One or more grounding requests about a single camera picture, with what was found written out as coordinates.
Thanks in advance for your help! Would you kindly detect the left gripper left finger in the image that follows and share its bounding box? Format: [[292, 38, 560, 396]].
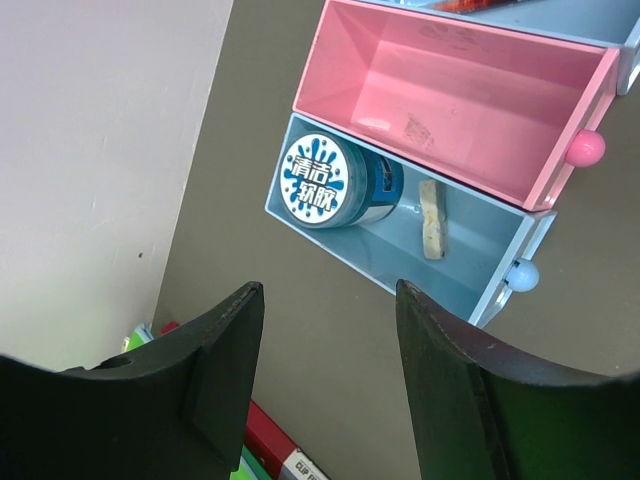
[[1, 281, 265, 479]]

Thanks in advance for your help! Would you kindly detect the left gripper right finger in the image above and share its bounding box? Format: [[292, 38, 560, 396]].
[[396, 280, 639, 479]]

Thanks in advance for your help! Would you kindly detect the red folder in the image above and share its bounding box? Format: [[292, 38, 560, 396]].
[[159, 319, 331, 480]]

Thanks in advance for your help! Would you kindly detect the light blue bin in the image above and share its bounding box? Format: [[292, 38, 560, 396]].
[[265, 113, 556, 328]]

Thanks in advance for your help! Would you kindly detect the white eraser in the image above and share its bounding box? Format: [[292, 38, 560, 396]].
[[419, 179, 448, 260]]

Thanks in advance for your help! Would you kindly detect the blue round tape dispenser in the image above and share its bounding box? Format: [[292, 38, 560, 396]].
[[277, 131, 404, 229]]

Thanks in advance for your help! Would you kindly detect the pink bin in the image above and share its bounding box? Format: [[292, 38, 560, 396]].
[[293, 1, 619, 211]]

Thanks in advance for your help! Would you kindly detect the red pen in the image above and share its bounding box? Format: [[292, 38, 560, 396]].
[[432, 0, 518, 14]]

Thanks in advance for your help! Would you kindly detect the teal blue bin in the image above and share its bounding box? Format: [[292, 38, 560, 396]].
[[381, 0, 639, 96]]

